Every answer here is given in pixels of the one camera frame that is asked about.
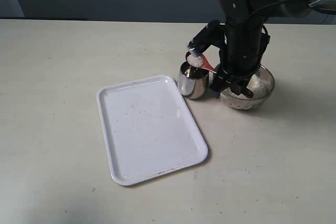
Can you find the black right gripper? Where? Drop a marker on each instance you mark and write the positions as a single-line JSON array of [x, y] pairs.
[[245, 46]]

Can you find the brown wooden spoon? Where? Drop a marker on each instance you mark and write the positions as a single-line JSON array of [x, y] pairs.
[[200, 62]]

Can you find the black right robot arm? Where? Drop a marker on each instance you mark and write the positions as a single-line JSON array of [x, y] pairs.
[[240, 12]]

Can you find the steel bowl of rice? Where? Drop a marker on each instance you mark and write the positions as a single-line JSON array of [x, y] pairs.
[[257, 91]]

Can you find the small steel cup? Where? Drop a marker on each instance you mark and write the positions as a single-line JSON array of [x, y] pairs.
[[192, 82]]

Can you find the white rectangular tray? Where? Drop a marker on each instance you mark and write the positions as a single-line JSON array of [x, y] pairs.
[[148, 130]]

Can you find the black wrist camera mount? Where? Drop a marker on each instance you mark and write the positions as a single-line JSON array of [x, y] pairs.
[[213, 34]]

